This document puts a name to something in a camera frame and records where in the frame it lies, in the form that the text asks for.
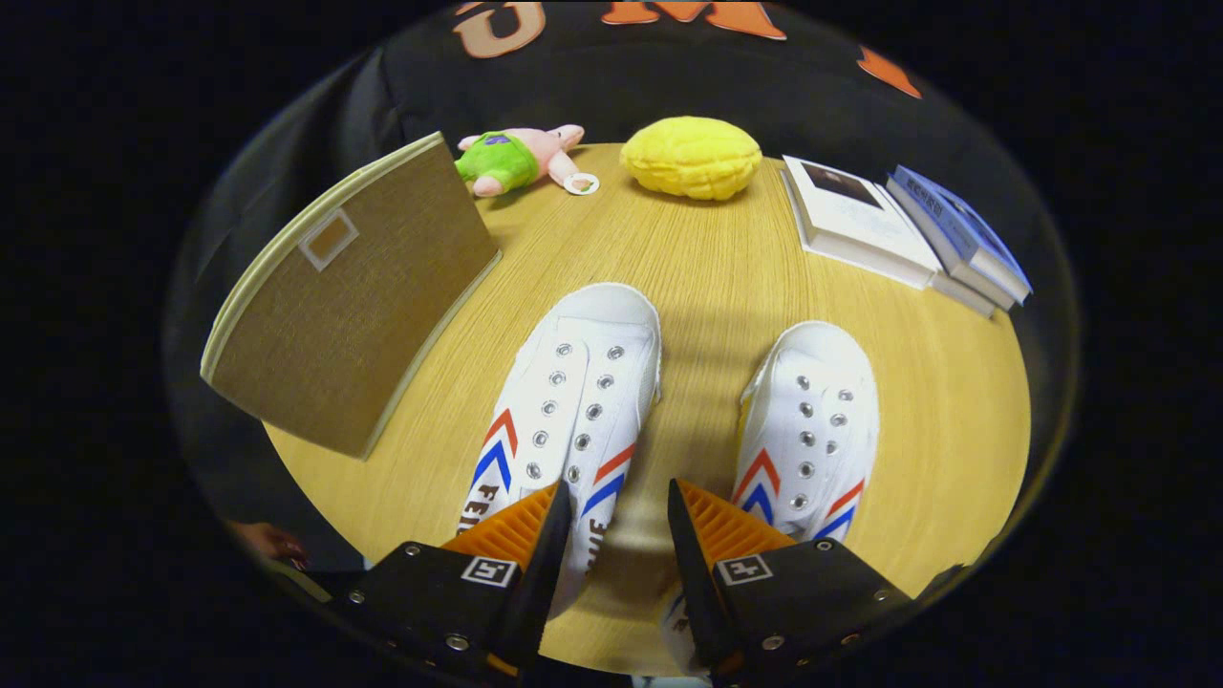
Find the blue paperback book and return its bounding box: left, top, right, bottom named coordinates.
left=932, top=244, right=1018, bottom=312
left=886, top=164, right=1035, bottom=299

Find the pink star plush toy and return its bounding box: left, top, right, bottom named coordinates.
left=454, top=124, right=601, bottom=199

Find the yellow plush toy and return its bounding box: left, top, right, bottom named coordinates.
left=619, top=116, right=763, bottom=202

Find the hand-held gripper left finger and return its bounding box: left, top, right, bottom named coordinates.
left=330, top=481, right=574, bottom=681

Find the white canvas shoe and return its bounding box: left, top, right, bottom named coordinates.
left=457, top=282, right=663, bottom=617
left=661, top=320, right=881, bottom=677

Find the white book with dark photo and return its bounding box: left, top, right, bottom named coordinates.
left=782, top=155, right=944, bottom=290

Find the black backdrop cloth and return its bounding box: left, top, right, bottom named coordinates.
left=167, top=0, right=1076, bottom=574

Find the beige fabric storage box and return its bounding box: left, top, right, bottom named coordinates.
left=199, top=132, right=504, bottom=462

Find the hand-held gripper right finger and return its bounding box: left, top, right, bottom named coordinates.
left=666, top=478, right=913, bottom=681

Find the plain white book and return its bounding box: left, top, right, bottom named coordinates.
left=929, top=270, right=999, bottom=319

